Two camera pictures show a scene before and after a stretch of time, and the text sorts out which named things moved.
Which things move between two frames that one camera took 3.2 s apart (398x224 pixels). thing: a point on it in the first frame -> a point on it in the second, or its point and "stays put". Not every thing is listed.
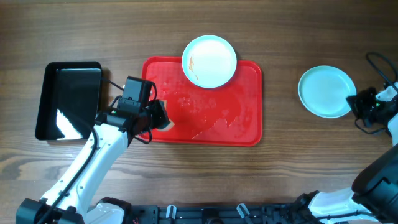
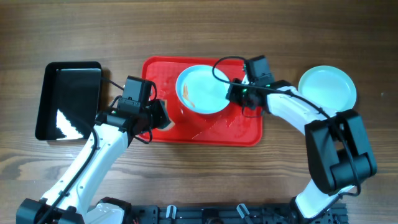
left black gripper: x=160 y=115 stays put
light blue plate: x=209 y=61 -> x=199 y=91
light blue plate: x=323 y=89 stays put
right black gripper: x=356 y=101 -> x=234 y=94
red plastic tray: x=230 y=114 stays put
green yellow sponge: x=161 y=121 stays put
